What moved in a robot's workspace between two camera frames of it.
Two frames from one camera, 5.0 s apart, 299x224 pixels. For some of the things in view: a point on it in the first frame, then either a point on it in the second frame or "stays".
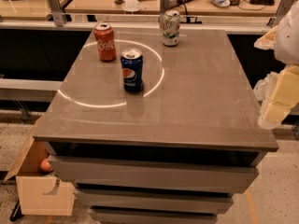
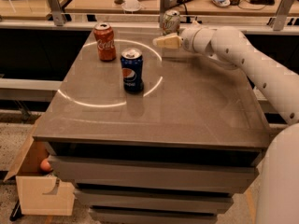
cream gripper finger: x=267 y=40 to x=196 y=39
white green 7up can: x=171 y=28 stays
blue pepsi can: x=132 y=69 stays
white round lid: x=131 y=6 stays
